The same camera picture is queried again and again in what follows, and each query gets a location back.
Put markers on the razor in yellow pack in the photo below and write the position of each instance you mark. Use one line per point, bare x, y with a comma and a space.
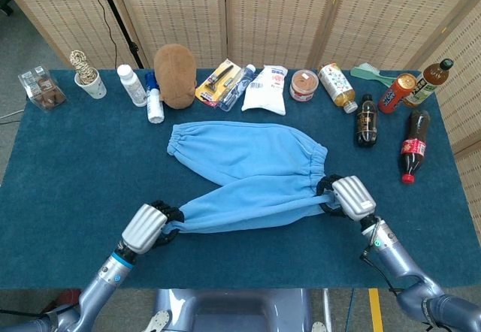
216, 84

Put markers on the red shoe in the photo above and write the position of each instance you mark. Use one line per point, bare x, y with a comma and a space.
69, 296

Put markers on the white plastic pouch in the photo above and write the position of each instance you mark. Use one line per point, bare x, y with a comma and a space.
263, 95

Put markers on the white tube with blue cap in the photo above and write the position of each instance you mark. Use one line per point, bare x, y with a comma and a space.
154, 106

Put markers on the teal table cloth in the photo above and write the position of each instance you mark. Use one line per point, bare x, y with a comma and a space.
75, 178

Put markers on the round jar with red label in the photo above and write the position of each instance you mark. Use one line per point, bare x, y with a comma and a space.
303, 84

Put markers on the small black drink bottle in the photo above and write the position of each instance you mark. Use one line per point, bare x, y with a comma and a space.
366, 121

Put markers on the light blue sweatpants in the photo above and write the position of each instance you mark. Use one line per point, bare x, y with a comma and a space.
244, 148

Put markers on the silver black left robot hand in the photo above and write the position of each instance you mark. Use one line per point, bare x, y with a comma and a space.
144, 227

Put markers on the clear box of brown snacks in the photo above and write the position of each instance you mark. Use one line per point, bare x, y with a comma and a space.
43, 88

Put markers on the orange drink can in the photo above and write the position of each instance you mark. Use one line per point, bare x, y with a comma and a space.
392, 97

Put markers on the tall white plastic bottle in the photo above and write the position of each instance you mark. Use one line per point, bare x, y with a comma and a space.
131, 84

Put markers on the brown plush toy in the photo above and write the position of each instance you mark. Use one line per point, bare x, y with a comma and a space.
174, 73

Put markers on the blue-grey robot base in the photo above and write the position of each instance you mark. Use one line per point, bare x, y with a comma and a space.
233, 309

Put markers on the green plastic brush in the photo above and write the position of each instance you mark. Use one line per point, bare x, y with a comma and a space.
366, 71

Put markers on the tea bottle with white label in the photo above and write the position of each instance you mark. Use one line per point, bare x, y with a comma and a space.
336, 84

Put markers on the white table leg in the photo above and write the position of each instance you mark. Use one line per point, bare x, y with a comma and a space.
326, 305

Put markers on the green tea bottle black cap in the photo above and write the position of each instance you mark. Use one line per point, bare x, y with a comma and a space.
426, 84

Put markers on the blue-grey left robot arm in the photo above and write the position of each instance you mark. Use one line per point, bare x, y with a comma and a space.
101, 283

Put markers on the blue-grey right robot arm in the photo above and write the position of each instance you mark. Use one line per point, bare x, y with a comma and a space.
398, 257

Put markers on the cola bottle with red label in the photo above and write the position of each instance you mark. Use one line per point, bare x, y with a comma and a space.
413, 144

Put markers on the bamboo folding screen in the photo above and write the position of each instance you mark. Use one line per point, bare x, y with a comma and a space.
278, 9

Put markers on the black tripod stand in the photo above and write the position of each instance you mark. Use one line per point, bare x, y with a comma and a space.
112, 5

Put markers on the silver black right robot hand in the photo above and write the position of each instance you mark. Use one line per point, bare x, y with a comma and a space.
353, 197

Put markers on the white paper cup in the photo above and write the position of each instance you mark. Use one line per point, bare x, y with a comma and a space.
94, 88

